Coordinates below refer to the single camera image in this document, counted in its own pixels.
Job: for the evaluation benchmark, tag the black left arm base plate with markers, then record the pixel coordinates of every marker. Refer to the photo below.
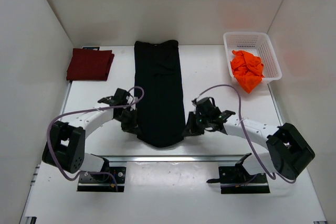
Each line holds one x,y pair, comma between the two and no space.
104,183

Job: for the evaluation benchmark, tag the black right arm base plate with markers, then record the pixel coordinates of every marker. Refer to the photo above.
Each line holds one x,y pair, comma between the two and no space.
234,179

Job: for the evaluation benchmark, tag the black t shirt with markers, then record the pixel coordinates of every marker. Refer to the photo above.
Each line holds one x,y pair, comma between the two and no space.
161,116

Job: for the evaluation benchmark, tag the orange t shirt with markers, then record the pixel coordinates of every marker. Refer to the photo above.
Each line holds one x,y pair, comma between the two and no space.
247,69

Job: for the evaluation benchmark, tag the aluminium front table rail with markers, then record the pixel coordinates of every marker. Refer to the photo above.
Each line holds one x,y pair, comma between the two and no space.
174,158

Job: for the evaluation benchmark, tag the dark red t shirt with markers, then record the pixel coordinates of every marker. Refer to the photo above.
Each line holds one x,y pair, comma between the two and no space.
89,65

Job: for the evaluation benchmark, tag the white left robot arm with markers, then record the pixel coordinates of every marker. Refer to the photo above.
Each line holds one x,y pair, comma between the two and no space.
67,133

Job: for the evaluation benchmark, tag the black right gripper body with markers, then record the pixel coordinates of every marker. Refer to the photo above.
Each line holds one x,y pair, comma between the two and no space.
202,121

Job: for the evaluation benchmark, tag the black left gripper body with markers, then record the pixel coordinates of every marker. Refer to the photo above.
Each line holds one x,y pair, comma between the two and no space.
127,118

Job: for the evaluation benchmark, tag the dark logo sticker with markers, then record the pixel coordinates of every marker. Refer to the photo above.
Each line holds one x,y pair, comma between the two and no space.
91,48

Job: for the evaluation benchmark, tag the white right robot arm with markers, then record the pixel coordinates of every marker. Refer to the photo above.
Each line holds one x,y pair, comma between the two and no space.
287,152

